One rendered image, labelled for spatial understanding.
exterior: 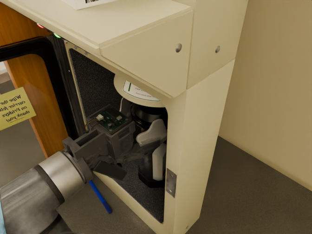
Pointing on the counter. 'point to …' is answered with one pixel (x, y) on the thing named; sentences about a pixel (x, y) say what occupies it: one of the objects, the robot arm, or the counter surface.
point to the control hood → (125, 35)
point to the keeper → (171, 182)
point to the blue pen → (100, 197)
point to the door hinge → (64, 65)
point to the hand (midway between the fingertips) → (156, 117)
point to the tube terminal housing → (190, 111)
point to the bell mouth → (135, 93)
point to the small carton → (78, 4)
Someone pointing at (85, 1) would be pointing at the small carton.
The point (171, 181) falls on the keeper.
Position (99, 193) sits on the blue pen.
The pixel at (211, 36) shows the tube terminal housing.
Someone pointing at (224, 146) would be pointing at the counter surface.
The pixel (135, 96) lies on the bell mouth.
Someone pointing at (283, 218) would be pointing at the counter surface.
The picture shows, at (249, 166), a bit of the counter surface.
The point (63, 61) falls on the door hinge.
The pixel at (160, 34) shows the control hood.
